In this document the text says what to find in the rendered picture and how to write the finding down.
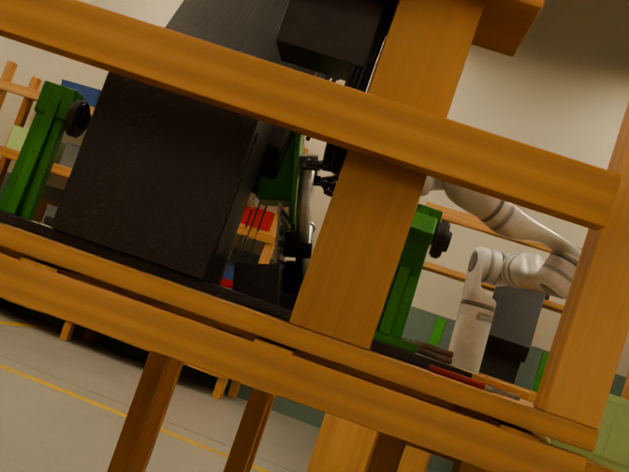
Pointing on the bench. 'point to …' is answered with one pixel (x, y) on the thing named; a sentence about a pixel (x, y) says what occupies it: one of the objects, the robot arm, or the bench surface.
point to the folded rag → (434, 352)
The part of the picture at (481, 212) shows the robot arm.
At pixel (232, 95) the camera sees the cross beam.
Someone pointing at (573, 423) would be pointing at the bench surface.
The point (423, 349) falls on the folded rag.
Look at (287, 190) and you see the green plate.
